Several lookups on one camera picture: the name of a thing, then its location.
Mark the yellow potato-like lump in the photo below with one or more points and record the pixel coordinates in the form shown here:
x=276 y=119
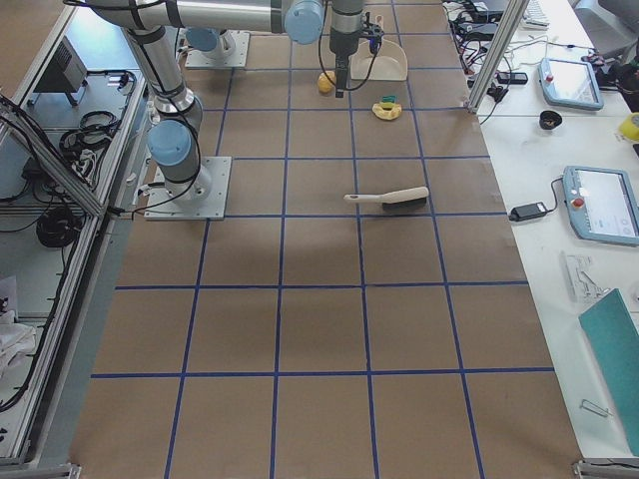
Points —
x=326 y=82

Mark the teach pendant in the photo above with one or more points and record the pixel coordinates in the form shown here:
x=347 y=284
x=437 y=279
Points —
x=570 y=84
x=601 y=205

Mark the teal board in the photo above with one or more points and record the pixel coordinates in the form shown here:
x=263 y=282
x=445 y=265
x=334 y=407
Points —
x=613 y=338

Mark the lower teach pendant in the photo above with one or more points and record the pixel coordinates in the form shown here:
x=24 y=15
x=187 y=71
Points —
x=601 y=205

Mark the upper teach pendant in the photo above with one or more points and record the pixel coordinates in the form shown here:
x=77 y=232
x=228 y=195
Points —
x=570 y=84

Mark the grey control box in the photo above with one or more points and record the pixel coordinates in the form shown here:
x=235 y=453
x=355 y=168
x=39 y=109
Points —
x=65 y=74

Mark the black power adapter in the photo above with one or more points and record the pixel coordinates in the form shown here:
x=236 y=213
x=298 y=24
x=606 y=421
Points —
x=528 y=212

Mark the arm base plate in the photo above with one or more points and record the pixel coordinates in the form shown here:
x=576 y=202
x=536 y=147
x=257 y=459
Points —
x=206 y=199
x=211 y=49

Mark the beige dustpan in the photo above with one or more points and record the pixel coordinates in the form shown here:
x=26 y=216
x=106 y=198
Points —
x=389 y=64

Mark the metal allen key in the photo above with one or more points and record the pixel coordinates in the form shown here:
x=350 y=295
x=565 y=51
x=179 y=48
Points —
x=595 y=408

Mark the yellow croissant-shaped piece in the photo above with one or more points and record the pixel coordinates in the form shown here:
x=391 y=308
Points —
x=387 y=111

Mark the crumpled white cloth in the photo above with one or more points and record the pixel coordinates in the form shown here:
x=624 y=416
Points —
x=17 y=339

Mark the yellow tape roll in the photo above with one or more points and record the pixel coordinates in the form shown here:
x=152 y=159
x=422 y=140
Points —
x=629 y=128

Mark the beige hand brush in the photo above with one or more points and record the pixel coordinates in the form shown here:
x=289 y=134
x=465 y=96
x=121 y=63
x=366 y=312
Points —
x=392 y=201

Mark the aluminium frame post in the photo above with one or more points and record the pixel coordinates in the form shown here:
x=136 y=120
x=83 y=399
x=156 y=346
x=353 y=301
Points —
x=507 y=26

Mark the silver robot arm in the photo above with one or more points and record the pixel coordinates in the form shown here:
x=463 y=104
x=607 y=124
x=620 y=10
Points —
x=303 y=26
x=144 y=25

